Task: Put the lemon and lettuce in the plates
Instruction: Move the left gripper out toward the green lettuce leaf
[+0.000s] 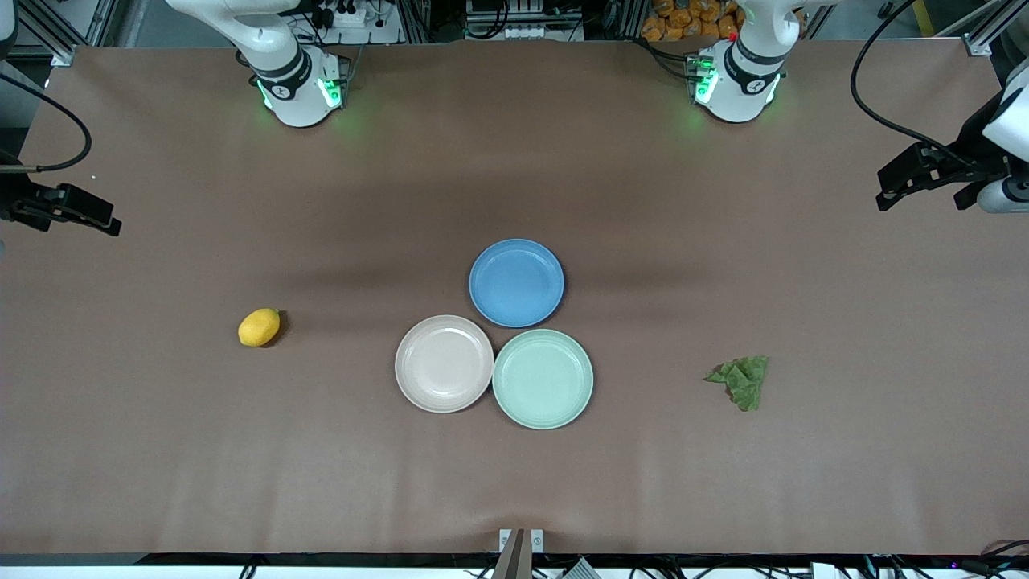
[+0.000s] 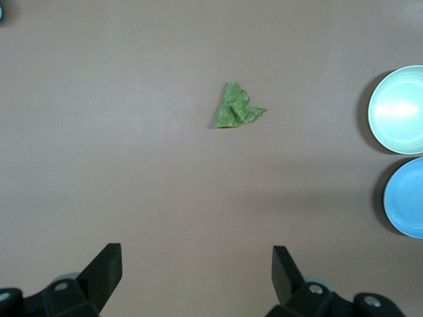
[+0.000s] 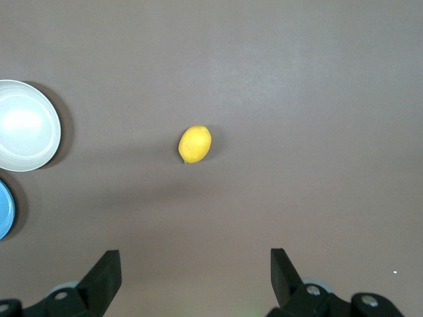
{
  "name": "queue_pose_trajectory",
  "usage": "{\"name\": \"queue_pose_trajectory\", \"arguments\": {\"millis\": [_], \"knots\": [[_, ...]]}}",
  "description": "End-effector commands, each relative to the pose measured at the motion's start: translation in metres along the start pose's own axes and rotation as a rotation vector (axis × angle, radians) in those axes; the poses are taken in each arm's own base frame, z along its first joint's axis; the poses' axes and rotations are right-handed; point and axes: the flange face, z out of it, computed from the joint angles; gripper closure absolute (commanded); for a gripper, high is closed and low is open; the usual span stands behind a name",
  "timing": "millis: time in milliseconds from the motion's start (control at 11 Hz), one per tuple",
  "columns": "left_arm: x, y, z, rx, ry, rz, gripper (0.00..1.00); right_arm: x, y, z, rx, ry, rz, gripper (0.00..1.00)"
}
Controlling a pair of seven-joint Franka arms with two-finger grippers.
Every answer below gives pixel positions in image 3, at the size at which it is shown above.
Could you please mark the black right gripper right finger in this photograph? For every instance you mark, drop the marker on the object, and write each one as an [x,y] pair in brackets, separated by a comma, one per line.
[284,280]

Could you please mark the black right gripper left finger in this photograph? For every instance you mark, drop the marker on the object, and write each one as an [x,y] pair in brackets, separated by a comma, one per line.
[99,284]

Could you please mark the yellow lemon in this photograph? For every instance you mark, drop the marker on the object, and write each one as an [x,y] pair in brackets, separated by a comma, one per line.
[195,144]

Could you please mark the blue plate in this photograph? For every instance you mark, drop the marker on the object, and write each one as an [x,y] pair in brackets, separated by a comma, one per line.
[5,208]

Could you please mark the pale pink plate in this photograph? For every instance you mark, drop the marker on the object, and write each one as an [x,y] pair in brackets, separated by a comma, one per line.
[26,125]

